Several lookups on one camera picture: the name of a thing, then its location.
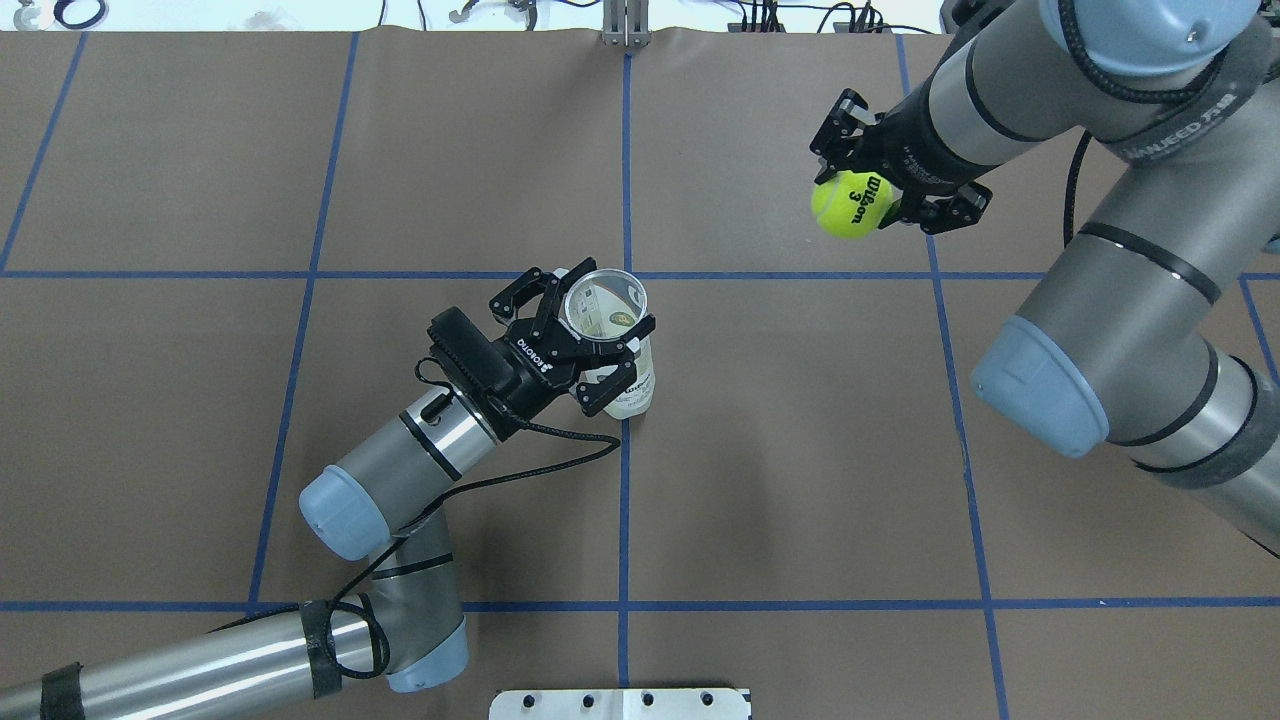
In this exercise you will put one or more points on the yellow tennis ball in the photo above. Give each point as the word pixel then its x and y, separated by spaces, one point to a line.
pixel 852 205

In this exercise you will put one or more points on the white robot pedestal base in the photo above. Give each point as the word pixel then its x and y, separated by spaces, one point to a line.
pixel 623 703

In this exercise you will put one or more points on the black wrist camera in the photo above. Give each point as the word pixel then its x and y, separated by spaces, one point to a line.
pixel 483 373

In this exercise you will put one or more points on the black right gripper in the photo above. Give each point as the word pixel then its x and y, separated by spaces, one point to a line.
pixel 908 148

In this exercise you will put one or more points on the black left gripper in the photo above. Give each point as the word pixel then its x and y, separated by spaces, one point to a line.
pixel 517 368

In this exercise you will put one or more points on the aluminium frame post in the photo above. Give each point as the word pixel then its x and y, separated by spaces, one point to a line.
pixel 626 23

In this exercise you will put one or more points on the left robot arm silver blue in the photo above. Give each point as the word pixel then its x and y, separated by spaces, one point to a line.
pixel 400 619

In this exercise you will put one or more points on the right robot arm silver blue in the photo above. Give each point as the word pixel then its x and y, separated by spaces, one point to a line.
pixel 1106 347

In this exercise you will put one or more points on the clear tennis ball can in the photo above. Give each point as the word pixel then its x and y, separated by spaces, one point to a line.
pixel 603 306

